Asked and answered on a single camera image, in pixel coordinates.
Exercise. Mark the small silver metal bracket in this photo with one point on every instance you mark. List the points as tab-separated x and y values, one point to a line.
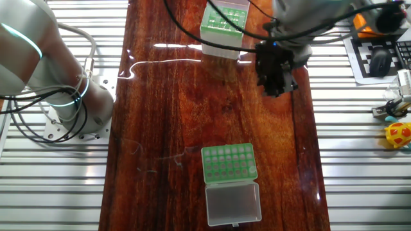
379	111

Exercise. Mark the orange emergency stop box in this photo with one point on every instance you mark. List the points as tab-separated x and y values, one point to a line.
359	25

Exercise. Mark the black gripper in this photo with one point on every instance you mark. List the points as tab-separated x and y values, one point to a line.
274	61

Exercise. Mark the glossy brown wooden board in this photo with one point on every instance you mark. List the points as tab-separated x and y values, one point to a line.
180	106

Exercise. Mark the yellow orange turtle toy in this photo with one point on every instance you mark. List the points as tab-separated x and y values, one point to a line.
399	134

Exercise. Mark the silver camera mount bracket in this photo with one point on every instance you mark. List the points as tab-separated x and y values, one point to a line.
366	13

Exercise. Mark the black computer mouse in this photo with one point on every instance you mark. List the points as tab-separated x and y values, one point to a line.
380	62

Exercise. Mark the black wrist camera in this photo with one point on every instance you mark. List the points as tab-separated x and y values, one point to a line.
390	19

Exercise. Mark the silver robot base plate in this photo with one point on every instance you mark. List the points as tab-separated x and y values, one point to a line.
107	86

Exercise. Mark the green clear pipette tip box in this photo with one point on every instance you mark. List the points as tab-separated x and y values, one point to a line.
229	199
218	24

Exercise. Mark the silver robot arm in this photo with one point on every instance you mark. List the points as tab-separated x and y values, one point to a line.
99	106

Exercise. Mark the black keyboard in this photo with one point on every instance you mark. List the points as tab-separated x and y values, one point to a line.
405	54

